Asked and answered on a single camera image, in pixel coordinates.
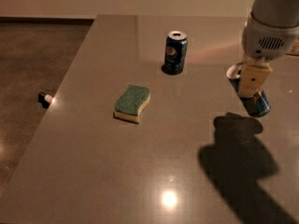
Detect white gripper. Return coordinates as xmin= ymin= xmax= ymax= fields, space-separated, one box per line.
xmin=237 ymin=15 xmax=299 ymax=98

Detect Red Bull can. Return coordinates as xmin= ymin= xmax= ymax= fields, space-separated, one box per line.
xmin=226 ymin=63 xmax=271 ymax=118

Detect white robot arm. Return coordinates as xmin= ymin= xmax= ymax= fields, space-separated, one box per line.
xmin=237 ymin=0 xmax=299 ymax=98

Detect blue Pepsi can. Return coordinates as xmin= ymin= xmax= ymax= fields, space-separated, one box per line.
xmin=164 ymin=31 xmax=188 ymax=75

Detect snack packet at table edge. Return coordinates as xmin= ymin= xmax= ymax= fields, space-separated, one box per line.
xmin=288 ymin=39 xmax=299 ymax=56

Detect green and yellow sponge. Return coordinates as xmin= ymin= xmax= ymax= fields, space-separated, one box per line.
xmin=114 ymin=84 xmax=150 ymax=123

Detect small black white floor object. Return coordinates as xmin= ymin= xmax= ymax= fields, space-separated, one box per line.
xmin=38 ymin=92 xmax=54 ymax=105

